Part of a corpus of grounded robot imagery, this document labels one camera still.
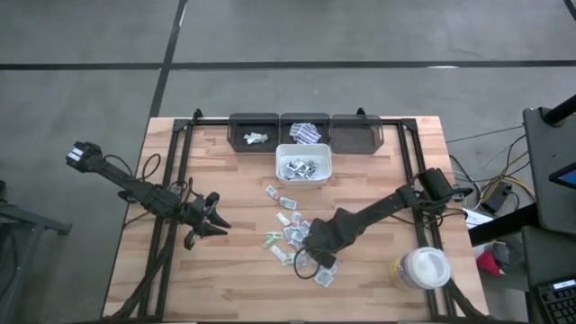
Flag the red fabric item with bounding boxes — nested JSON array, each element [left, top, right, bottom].
[[475, 251, 506, 277]]

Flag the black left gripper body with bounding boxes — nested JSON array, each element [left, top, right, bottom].
[[178, 192, 221, 251]]

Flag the black aluminium table frame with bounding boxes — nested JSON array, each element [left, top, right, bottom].
[[102, 107, 491, 323]]

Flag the grey fabric item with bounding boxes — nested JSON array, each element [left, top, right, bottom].
[[492, 241, 512, 266]]

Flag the black floor cable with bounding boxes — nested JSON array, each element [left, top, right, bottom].
[[445, 124, 526, 145]]

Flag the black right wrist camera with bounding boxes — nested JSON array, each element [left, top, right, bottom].
[[314, 251, 338, 270]]

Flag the black power adapter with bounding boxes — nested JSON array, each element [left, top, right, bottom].
[[480, 181, 513, 215]]

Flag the disinfecting wipes canister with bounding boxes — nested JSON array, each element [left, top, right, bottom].
[[389, 246, 452, 291]]

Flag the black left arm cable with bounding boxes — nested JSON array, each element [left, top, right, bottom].
[[105, 152, 194, 199]]

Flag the white paper sheet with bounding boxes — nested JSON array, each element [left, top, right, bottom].
[[463, 209, 495, 230]]

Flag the grey metal stand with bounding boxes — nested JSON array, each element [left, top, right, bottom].
[[0, 179, 73, 324]]

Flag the monitor with blue screen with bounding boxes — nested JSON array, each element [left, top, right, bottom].
[[548, 162, 576, 190]]

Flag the yellow and black cable bundle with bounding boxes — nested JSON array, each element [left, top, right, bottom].
[[479, 133, 537, 203]]

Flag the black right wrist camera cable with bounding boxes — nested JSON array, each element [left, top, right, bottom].
[[292, 251, 321, 281]]

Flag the black side desk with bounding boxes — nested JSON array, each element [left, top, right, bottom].
[[467, 106, 576, 289]]

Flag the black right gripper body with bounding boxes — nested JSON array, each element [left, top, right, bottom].
[[302, 208, 362, 256]]

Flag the black pole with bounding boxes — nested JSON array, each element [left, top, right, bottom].
[[542, 94, 576, 128]]

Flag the white plastic bin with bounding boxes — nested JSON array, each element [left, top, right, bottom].
[[274, 142, 333, 186]]

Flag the grey plastic bin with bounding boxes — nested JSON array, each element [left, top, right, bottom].
[[330, 113, 385, 156], [279, 112, 333, 146], [227, 112, 282, 154]]

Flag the black keyboard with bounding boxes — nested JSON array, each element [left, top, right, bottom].
[[534, 278, 576, 324]]

